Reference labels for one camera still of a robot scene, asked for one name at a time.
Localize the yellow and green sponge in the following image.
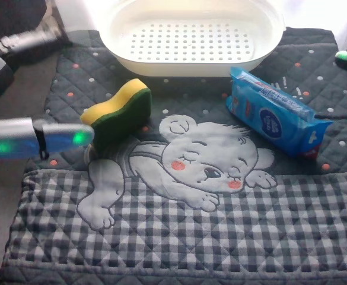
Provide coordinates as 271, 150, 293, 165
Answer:
80, 78, 152, 161

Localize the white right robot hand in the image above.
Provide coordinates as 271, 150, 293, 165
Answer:
41, 122, 97, 162

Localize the white perforated oval basin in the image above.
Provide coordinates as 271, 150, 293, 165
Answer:
98, 0, 287, 77

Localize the grey quilt with bear print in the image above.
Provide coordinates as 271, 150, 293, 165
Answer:
0, 26, 347, 285

